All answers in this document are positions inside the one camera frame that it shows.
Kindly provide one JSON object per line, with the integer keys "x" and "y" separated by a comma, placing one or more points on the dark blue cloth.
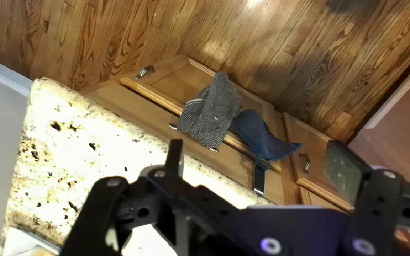
{"x": 263, "y": 137}

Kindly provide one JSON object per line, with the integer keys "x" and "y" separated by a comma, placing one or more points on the wooden cabinet door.
{"x": 310, "y": 137}
{"x": 182, "y": 83}

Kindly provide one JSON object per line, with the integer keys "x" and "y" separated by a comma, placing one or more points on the gray cloth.
{"x": 213, "y": 111}

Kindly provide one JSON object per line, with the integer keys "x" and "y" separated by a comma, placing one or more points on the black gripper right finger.
{"x": 374, "y": 214}

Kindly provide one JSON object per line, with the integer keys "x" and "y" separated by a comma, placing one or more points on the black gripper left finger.
{"x": 115, "y": 208}

